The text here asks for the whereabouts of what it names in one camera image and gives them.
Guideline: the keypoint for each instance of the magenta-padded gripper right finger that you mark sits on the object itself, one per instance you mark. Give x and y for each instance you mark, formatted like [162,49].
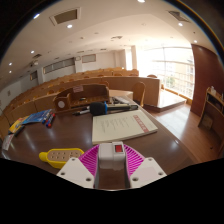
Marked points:
[146,171]

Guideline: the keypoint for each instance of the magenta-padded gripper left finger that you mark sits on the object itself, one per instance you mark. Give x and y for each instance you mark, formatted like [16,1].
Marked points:
[75,171]

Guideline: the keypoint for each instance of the yellow power strip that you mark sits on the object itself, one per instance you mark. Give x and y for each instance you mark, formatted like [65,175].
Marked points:
[60,156]

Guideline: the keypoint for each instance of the white book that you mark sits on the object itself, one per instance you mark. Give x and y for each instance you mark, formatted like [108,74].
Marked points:
[121,126]

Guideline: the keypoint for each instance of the red marker pen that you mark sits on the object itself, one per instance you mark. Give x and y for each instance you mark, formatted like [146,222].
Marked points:
[51,122]

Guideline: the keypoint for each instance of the blue marker pen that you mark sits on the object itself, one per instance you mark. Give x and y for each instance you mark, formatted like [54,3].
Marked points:
[48,120]
[44,118]

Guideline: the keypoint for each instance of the blue booklet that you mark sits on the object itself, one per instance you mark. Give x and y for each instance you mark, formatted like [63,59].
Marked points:
[37,116]

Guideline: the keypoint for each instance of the black handheld microphone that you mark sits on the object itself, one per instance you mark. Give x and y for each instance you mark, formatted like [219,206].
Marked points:
[98,108]

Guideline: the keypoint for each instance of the white card with red print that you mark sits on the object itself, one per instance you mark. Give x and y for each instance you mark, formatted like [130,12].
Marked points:
[7,141]

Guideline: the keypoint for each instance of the wooden desk organizer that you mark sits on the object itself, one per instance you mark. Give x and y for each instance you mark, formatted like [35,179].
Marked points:
[83,96]

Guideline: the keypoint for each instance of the wooden chair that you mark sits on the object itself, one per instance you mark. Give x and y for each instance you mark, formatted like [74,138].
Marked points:
[139,91]

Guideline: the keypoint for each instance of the wooden auditorium seat rows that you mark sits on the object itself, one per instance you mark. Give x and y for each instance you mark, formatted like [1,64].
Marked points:
[33,101]

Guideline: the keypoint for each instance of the wooden shelf unit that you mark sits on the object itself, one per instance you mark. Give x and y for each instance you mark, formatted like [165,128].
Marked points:
[211,116]

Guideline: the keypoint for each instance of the large window with railing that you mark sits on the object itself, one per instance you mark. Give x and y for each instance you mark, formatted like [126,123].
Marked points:
[173,73]

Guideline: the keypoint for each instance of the recessed ceiling lights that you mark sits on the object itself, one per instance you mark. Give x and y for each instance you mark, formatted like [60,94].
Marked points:
[69,26]

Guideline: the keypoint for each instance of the large rectangular ceiling vent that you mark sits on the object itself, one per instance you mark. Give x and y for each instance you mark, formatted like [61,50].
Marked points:
[66,16]

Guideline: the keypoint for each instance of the small dark ceiling vent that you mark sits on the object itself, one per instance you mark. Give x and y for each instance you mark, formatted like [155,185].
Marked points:
[179,16]

